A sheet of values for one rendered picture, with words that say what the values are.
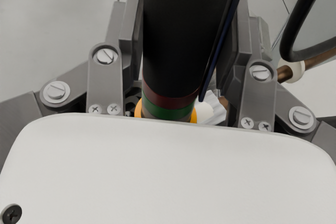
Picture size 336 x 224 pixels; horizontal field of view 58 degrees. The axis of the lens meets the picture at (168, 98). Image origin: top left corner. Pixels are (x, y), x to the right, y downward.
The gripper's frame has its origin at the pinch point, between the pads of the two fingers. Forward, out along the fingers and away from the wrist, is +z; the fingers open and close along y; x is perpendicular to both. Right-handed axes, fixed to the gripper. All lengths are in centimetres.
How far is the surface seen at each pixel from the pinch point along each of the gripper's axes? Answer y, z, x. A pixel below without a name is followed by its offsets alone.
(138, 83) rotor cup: -3.8, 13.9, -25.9
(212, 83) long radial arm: 9.1, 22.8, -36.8
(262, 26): 20, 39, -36
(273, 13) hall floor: 81, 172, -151
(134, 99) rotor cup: -4.2, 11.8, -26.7
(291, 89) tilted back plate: 24.4, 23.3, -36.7
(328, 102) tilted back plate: 28.1, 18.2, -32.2
